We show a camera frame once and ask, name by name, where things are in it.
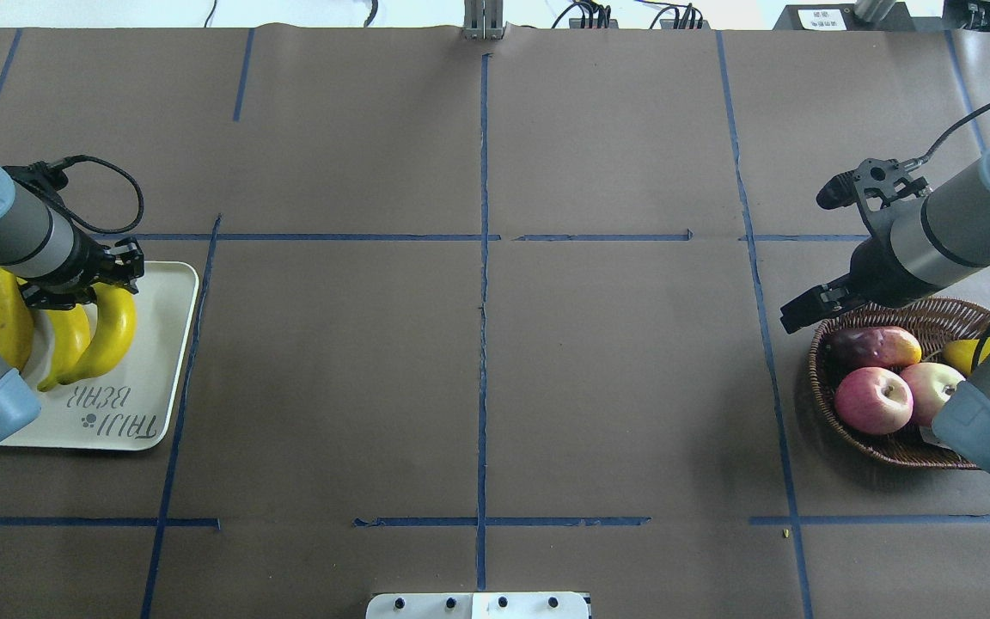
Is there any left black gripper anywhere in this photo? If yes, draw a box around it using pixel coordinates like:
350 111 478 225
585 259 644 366
21 226 145 310

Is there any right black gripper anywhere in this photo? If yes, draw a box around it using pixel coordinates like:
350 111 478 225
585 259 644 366
780 236 943 334

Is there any yellow banana short end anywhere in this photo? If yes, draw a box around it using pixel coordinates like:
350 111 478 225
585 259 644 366
0 267 34 372

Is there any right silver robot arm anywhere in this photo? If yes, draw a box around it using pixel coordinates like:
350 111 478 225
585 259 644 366
780 148 990 474

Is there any brown wicker basket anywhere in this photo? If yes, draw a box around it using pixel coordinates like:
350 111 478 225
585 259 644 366
808 297 990 470

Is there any dark red apple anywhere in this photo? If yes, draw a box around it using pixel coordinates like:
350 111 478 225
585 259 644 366
825 326 923 370

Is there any yellow round fruit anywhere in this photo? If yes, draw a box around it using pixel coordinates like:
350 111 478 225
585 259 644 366
940 336 990 377

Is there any black box with label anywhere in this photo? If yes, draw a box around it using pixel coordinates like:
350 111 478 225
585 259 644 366
773 1 918 32

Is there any black power strip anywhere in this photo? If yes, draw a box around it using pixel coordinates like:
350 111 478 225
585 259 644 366
553 1 620 30
650 3 710 30

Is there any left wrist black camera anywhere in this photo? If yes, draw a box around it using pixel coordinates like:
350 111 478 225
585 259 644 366
3 161 70 201

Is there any aluminium frame post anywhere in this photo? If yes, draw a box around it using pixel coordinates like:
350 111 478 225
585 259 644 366
462 0 506 40

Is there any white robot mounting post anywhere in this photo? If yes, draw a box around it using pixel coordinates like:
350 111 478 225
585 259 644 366
365 591 593 618

